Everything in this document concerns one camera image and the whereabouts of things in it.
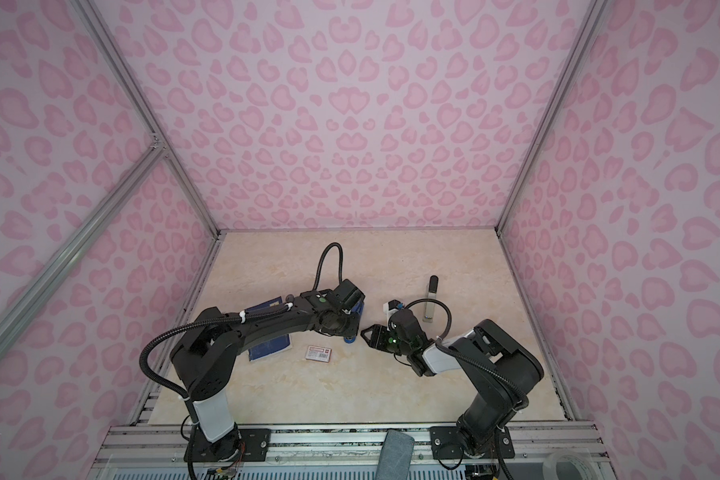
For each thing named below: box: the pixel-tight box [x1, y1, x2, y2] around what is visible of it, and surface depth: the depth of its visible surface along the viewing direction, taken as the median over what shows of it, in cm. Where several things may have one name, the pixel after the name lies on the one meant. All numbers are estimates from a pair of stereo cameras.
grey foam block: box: [375, 429, 415, 480], surface depth 71 cm
